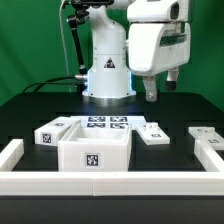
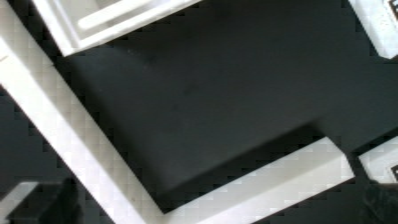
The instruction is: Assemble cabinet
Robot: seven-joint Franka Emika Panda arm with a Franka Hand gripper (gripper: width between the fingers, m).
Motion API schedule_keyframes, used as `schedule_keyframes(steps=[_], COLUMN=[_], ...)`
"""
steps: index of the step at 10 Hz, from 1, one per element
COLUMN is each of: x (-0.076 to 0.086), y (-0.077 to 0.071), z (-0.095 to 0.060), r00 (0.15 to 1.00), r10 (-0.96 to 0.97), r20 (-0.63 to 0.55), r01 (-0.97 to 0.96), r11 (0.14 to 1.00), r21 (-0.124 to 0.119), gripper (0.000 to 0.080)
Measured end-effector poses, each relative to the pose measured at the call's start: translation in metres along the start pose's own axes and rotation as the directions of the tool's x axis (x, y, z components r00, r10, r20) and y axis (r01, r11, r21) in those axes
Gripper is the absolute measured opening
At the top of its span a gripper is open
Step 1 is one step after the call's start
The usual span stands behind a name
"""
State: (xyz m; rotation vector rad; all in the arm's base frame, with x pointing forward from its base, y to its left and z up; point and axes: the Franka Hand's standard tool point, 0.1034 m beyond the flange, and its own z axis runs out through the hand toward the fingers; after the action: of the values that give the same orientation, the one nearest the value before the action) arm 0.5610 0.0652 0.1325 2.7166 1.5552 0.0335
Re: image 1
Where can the white marker base plate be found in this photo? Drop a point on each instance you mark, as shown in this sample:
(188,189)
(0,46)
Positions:
(116,122)

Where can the white U-shaped border frame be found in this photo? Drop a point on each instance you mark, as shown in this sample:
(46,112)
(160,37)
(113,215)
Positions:
(208,182)

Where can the white cabinet top block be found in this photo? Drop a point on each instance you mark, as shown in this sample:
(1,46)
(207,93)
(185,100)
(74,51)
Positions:
(50,133)

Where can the white cabinet body box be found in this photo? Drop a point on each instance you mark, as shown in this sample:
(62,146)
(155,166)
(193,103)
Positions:
(95,150)

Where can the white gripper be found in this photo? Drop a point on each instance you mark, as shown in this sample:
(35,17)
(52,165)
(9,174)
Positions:
(157,47)

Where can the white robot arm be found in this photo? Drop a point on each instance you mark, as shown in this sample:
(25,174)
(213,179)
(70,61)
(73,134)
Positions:
(109,78)

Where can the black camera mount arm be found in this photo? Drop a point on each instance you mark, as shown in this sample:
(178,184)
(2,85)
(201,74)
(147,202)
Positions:
(81,13)

